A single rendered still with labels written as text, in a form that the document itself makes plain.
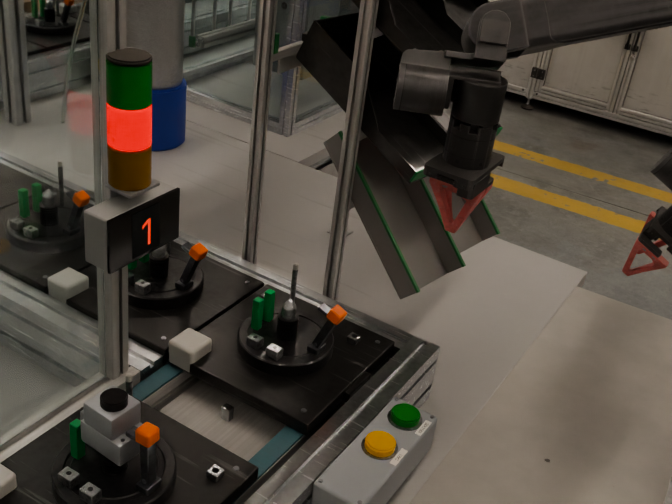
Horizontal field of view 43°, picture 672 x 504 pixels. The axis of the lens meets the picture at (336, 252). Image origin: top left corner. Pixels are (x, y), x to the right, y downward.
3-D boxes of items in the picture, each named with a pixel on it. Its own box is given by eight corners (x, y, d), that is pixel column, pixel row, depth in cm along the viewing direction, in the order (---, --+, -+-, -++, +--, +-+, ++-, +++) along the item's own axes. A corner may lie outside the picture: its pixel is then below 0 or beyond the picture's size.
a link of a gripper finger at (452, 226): (418, 228, 109) (431, 161, 104) (442, 209, 114) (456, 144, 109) (466, 247, 106) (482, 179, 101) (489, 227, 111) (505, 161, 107)
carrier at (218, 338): (393, 352, 131) (406, 283, 125) (306, 437, 113) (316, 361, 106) (265, 293, 141) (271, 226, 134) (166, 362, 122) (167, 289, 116)
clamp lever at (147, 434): (161, 479, 97) (160, 427, 93) (149, 489, 95) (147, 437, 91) (137, 465, 98) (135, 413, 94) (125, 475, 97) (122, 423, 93)
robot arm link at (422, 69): (514, 10, 95) (500, 28, 103) (411, -5, 95) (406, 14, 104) (497, 118, 95) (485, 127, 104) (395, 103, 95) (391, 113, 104)
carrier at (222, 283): (263, 292, 141) (269, 225, 135) (164, 361, 123) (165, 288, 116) (152, 241, 151) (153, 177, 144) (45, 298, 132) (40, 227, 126)
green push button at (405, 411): (423, 422, 117) (425, 410, 116) (409, 437, 114) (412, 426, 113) (397, 409, 119) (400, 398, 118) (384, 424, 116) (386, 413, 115)
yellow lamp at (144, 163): (160, 182, 102) (160, 144, 100) (130, 195, 99) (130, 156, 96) (129, 168, 104) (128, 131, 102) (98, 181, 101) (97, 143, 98)
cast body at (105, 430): (149, 447, 97) (149, 399, 94) (119, 468, 94) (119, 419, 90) (98, 413, 101) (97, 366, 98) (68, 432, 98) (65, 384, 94)
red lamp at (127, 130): (160, 143, 100) (161, 103, 97) (130, 156, 96) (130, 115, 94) (128, 130, 102) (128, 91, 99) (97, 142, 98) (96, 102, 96)
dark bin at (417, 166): (459, 163, 136) (484, 131, 131) (409, 184, 127) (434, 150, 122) (349, 45, 144) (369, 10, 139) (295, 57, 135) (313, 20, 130)
